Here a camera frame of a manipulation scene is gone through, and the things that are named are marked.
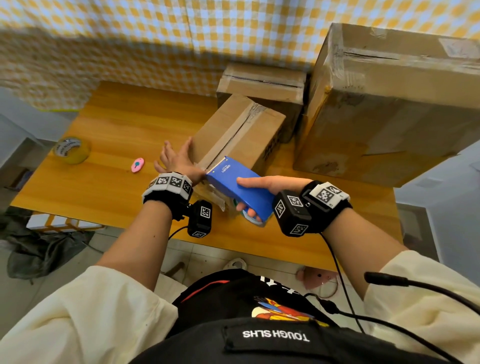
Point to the small plain cardboard box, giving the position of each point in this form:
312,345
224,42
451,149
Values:
262,80

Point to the person's right forearm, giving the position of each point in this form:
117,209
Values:
363,251

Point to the white box with yellow tape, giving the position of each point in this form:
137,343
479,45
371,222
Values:
56,222

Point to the yellowish tape roll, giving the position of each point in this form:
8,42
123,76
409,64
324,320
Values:
73,152

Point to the person's right hand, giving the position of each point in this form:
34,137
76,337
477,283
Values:
288,183

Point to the white wall socket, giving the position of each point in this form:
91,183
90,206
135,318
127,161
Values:
428,183

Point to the yellow white checked cloth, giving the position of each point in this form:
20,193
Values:
187,30

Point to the dark grey cloth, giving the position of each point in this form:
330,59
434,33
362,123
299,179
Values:
37,251

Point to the person's left hand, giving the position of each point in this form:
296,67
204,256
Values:
180,163

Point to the pink box cutter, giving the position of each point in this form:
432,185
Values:
138,165

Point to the blue tape dispenser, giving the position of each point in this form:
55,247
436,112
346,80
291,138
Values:
240,187

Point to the cardboard box with black print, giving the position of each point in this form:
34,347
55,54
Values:
225,123

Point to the cardboard box with white label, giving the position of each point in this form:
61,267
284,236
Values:
393,112

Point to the black printed garment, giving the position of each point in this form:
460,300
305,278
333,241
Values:
225,292

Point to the person's left forearm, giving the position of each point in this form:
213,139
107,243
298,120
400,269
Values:
135,247

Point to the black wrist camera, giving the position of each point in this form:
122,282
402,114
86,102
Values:
290,213
199,221

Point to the black table leg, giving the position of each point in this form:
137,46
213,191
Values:
174,269

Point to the cream long-sleeved top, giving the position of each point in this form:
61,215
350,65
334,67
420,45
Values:
75,318

